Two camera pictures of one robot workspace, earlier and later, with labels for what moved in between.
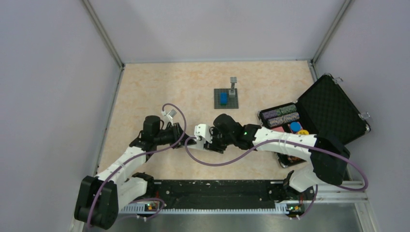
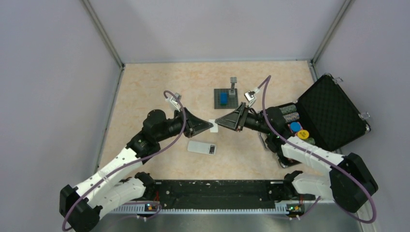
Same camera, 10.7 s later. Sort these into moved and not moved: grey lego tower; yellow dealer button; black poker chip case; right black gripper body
Moved: right black gripper body
Not moved: grey lego tower; yellow dealer button; black poker chip case
